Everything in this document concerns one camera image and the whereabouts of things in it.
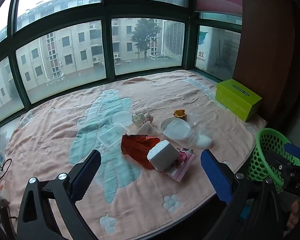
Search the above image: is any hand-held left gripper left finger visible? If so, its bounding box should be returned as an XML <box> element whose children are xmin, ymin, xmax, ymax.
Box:
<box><xmin>16</xmin><ymin>149</ymin><xmax>102</xmax><ymax>240</ymax></box>

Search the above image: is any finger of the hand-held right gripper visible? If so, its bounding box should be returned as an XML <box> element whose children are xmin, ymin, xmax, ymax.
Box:
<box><xmin>283</xmin><ymin>142</ymin><xmax>300</xmax><ymax>161</ymax></box>
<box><xmin>264</xmin><ymin>150</ymin><xmax>300</xmax><ymax>167</ymax></box>

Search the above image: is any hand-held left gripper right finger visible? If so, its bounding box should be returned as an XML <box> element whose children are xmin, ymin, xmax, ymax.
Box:
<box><xmin>200</xmin><ymin>149</ymin><xmax>287</xmax><ymax>240</ymax></box>

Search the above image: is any green perforated plastic basket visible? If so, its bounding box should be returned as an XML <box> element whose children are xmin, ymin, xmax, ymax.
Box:
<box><xmin>247</xmin><ymin>128</ymin><xmax>300</xmax><ymax>193</ymax></box>

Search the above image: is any pink snack packet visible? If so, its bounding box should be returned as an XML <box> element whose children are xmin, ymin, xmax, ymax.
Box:
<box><xmin>165</xmin><ymin>148</ymin><xmax>195</xmax><ymax>182</ymax></box>

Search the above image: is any clear rectangular plastic container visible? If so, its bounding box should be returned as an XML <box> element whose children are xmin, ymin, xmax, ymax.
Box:
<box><xmin>98</xmin><ymin>126</ymin><xmax>129</xmax><ymax>151</ymax></box>

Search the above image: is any red wrapper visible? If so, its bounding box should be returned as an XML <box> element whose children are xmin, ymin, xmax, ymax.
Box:
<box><xmin>121</xmin><ymin>134</ymin><xmax>161</xmax><ymax>170</ymax></box>

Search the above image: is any white foam block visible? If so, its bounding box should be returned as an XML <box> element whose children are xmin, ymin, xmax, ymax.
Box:
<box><xmin>147</xmin><ymin>140</ymin><xmax>180</xmax><ymax>172</ymax></box>

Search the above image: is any white paper piece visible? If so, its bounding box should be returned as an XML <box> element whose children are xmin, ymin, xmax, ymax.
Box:
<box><xmin>136</xmin><ymin>121</ymin><xmax>153</xmax><ymax>136</ymax></box>

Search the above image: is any paper wad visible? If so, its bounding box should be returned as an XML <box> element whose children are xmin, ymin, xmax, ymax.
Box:
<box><xmin>131</xmin><ymin>112</ymin><xmax>153</xmax><ymax>127</ymax></box>

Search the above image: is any person's right hand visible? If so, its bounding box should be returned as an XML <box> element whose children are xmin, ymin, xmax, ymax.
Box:
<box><xmin>287</xmin><ymin>200</ymin><xmax>300</xmax><ymax>231</ymax></box>

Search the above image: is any clear plastic cup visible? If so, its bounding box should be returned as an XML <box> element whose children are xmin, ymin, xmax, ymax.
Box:
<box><xmin>190</xmin><ymin>127</ymin><xmax>214</xmax><ymax>149</ymax></box>
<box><xmin>189</xmin><ymin>112</ymin><xmax>202</xmax><ymax>128</ymax></box>

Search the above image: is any pink printed blanket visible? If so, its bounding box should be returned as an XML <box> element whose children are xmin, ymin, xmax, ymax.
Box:
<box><xmin>0</xmin><ymin>70</ymin><xmax>268</xmax><ymax>240</ymax></box>

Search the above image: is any clear round plastic lid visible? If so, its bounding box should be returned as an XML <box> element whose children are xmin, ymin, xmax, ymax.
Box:
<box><xmin>110</xmin><ymin>111</ymin><xmax>133</xmax><ymax>128</ymax></box>

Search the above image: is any green cardboard box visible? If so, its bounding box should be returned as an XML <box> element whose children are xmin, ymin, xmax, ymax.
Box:
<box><xmin>215</xmin><ymin>79</ymin><xmax>263</xmax><ymax>122</ymax></box>

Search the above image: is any brown wooden wardrobe panel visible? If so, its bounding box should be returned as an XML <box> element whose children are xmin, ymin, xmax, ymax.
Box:
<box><xmin>232</xmin><ymin>0</ymin><xmax>300</xmax><ymax>142</ymax></box>

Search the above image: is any black cable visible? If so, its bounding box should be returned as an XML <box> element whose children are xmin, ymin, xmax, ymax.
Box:
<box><xmin>0</xmin><ymin>158</ymin><xmax>13</xmax><ymax>183</ymax></box>

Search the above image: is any green window frame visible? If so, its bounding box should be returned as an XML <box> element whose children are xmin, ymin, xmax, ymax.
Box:
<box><xmin>0</xmin><ymin>0</ymin><xmax>243</xmax><ymax>132</ymax></box>

